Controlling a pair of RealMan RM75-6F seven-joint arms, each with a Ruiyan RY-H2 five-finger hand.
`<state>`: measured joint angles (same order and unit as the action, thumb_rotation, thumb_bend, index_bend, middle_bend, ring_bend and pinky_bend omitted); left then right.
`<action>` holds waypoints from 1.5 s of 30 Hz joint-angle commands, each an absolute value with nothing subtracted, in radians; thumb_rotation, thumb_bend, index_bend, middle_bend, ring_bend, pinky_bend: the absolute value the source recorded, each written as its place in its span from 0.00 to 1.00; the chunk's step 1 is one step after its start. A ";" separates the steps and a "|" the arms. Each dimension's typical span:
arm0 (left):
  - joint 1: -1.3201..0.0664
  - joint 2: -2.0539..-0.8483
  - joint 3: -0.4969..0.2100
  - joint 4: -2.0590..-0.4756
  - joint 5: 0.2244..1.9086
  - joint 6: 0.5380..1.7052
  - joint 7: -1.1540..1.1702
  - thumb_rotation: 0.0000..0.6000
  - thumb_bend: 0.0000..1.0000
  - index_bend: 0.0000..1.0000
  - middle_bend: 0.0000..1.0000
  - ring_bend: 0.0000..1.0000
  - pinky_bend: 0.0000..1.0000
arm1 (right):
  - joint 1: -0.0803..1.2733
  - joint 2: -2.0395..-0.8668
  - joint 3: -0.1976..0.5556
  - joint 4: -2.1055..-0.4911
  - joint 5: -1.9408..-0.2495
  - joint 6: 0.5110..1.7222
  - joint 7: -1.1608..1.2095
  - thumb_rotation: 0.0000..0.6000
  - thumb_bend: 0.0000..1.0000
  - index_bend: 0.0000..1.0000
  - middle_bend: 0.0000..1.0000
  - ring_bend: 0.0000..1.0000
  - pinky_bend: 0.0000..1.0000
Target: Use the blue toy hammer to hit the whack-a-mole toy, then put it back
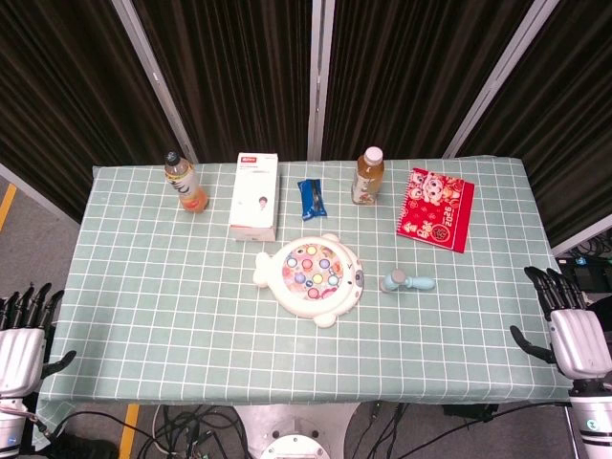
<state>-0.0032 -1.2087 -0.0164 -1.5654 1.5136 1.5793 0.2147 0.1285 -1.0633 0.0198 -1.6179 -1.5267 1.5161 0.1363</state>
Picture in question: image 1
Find black curtain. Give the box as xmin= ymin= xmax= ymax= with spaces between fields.
xmin=0 ymin=0 xmax=612 ymax=248

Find yellow tea bottle white cap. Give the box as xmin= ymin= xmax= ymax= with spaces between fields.
xmin=352 ymin=145 xmax=385 ymax=207

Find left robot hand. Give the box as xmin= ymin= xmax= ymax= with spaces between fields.
xmin=0 ymin=282 xmax=77 ymax=398

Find aluminium frame post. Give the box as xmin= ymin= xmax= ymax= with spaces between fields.
xmin=442 ymin=0 xmax=560 ymax=159
xmin=305 ymin=0 xmax=336 ymax=162
xmin=110 ymin=0 xmax=200 ymax=164

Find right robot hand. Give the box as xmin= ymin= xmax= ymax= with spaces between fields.
xmin=509 ymin=265 xmax=612 ymax=379

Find blue snack packet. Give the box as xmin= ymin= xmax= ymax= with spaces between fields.
xmin=296 ymin=178 xmax=329 ymax=223

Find white carton box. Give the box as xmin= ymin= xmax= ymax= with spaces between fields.
xmin=228 ymin=152 xmax=281 ymax=243

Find black floor cables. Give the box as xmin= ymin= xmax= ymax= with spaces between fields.
xmin=28 ymin=404 xmax=254 ymax=459

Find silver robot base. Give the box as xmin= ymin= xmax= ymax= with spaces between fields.
xmin=233 ymin=404 xmax=360 ymax=459

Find orange tea bottle black cap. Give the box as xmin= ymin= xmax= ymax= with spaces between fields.
xmin=164 ymin=150 xmax=209 ymax=214

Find white fish-shaped toy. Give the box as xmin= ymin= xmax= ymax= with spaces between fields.
xmin=252 ymin=232 xmax=365 ymax=328

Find red spiral notebook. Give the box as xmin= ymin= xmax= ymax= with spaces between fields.
xmin=395 ymin=166 xmax=476 ymax=253

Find green checkered tablecloth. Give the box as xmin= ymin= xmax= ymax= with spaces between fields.
xmin=33 ymin=153 xmax=588 ymax=431

